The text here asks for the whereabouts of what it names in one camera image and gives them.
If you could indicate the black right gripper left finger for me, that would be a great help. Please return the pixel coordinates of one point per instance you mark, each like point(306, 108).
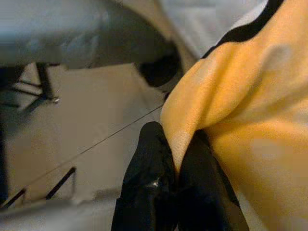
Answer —
point(149, 168)

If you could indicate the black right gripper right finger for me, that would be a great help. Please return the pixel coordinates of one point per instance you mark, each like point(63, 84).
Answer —
point(199, 183)

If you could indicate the yellow egg cartoon blanket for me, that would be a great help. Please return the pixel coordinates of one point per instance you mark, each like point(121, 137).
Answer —
point(252, 96)

